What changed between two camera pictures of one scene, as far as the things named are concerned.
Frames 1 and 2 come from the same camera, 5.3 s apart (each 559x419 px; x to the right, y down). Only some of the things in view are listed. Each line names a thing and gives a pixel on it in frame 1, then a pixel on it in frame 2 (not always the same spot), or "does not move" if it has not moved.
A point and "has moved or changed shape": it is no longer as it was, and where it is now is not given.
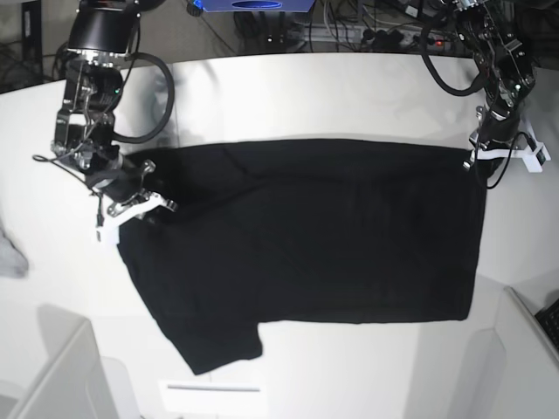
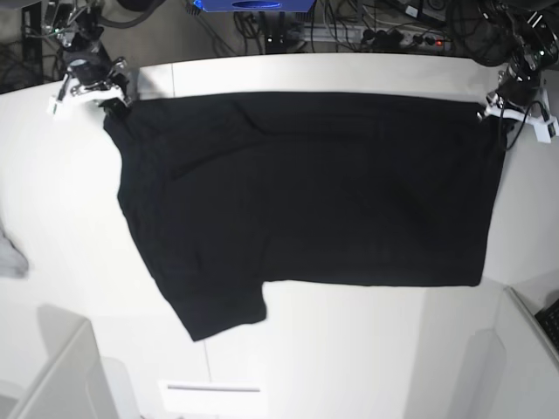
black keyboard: [548, 319] does not move
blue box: [259, 6] does not move
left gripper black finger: [488, 167] → [506, 125]
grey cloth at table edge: [13, 264] does not move
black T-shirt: [304, 231] has moved or changed shape
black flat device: [31, 43] does not move
